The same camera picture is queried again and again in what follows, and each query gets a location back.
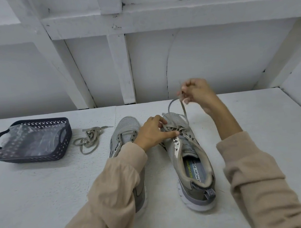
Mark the dark blue plastic basket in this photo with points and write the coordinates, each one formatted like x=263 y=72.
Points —
x=63 y=141

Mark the person's left forearm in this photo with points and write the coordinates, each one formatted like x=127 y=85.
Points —
x=108 y=197

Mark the person's right hand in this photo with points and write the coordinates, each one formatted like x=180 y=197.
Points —
x=200 y=92

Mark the grey shoelace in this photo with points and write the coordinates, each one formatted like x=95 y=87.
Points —
x=89 y=140
x=183 y=109

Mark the person's left hand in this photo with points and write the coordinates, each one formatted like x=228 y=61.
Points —
x=149 y=135

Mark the clear plastic bag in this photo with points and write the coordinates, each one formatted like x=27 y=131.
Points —
x=32 y=141

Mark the person's left thumb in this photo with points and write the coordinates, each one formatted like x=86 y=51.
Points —
x=170 y=135

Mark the grey laced sneaker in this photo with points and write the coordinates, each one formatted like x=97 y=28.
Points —
x=194 y=164

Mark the loose grey shoelace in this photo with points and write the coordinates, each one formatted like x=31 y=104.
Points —
x=89 y=140

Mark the white wooden beam frame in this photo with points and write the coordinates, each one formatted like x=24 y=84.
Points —
x=116 y=23

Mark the grey unlaced sneaker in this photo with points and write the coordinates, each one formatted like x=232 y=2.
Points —
x=124 y=133

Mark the person's right fingers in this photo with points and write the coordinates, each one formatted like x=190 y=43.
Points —
x=186 y=89

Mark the person's right forearm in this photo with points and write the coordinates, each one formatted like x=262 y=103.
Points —
x=250 y=174

